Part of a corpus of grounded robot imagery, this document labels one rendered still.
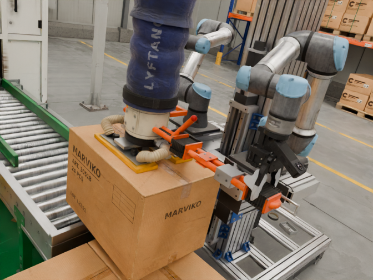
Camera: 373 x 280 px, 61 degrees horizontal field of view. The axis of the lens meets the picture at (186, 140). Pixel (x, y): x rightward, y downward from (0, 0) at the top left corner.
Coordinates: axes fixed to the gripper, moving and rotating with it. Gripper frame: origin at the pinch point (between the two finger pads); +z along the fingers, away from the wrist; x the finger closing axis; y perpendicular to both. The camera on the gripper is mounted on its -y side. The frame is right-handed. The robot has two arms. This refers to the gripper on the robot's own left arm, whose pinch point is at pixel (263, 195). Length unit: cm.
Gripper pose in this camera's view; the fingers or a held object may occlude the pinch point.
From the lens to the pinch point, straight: 99.1
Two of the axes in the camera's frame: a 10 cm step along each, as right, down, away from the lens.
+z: -1.9, 9.1, 3.8
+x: -7.3, 1.3, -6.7
